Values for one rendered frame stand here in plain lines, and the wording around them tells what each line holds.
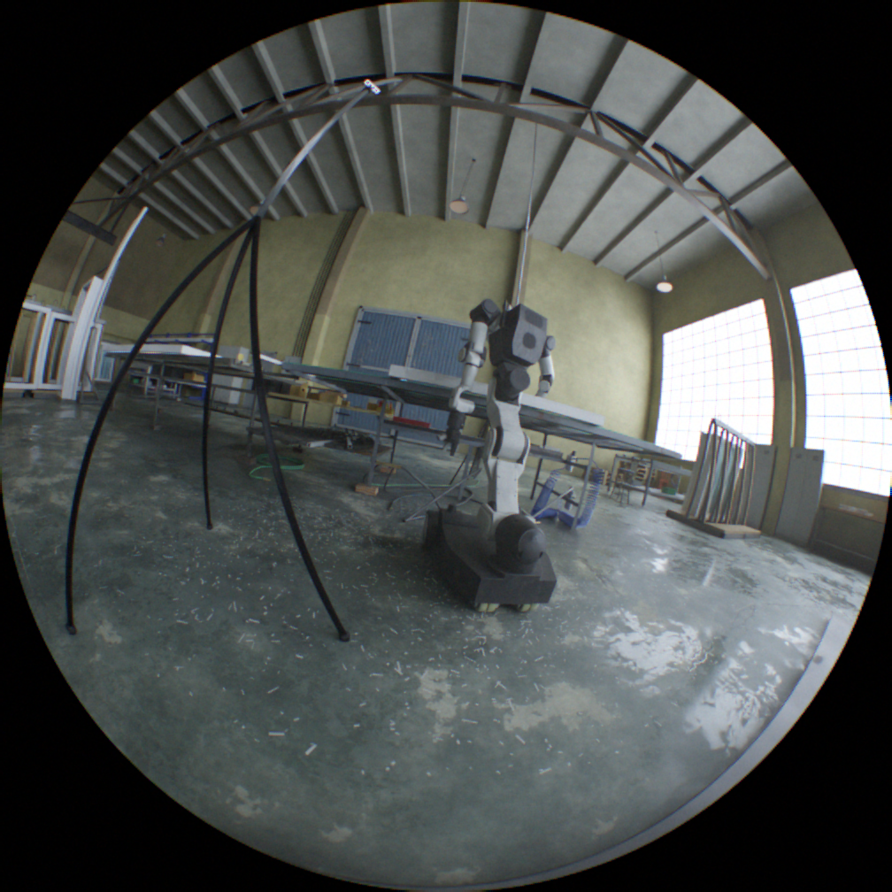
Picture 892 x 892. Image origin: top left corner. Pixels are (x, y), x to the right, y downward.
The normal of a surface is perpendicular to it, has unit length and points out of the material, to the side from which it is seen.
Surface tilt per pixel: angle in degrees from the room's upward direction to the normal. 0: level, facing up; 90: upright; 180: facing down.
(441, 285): 90
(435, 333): 90
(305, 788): 0
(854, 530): 90
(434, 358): 90
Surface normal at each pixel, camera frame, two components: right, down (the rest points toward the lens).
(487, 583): 0.12, 0.08
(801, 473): -0.98, -0.20
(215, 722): 0.20, -0.98
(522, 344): 0.34, 0.26
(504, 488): 0.22, -0.46
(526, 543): 0.05, -0.29
